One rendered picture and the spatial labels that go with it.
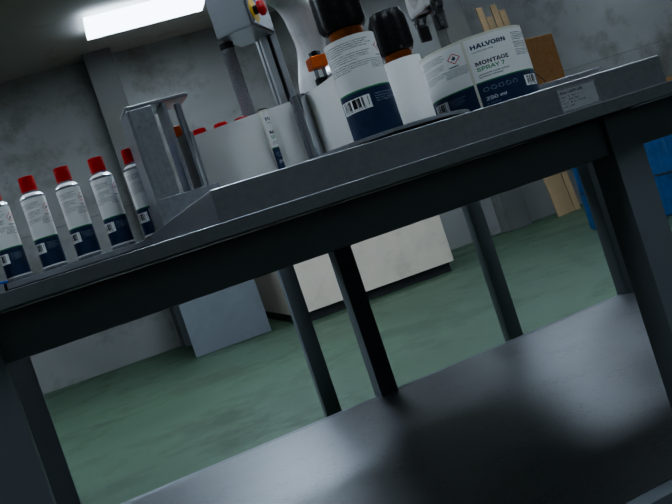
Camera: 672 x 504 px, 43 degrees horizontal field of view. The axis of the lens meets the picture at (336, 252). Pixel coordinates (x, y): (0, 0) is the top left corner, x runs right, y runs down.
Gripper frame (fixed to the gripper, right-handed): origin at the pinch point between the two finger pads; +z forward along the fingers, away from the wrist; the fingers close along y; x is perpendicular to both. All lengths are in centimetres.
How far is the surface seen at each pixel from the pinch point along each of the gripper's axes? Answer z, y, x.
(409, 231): 64, -527, 220
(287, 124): 14, 15, -51
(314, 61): -1.8, -6.1, -31.2
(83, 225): 21, 2, -98
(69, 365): 87, -793, -97
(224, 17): -16, -2, -51
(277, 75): -2.1, -12.4, -39.4
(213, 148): 14, 7, -66
